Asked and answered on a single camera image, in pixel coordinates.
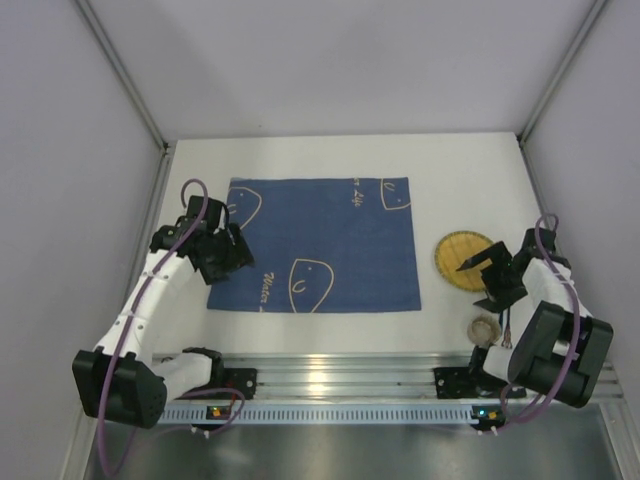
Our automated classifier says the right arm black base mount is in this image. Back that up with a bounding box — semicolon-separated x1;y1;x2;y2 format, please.
433;367;507;400

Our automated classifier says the aluminium rail base frame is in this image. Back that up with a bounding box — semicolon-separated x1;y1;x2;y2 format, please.
79;352;624;401

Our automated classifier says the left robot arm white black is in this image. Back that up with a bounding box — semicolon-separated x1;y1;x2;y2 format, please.
72;196;254;429

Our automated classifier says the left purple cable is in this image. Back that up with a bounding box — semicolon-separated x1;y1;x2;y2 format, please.
97;178;246;476

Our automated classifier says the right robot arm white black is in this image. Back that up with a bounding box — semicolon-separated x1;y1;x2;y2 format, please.
458;226;614;408

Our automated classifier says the yellow woven round coaster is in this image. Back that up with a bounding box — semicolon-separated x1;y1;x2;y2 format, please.
434;230;493;293

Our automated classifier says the white perforated cable duct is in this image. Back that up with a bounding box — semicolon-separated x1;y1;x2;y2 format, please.
159;402;501;426

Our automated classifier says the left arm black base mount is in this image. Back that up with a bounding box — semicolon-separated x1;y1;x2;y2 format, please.
221;368;258;400

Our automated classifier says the small beige round cup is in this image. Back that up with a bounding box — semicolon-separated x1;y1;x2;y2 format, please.
467;315;502;348

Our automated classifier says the blue placemat cloth gold pattern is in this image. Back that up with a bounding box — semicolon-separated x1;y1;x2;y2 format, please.
207;177;422;314

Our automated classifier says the blue handled cutlery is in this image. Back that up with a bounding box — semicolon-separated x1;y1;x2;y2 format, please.
499;308;513;349

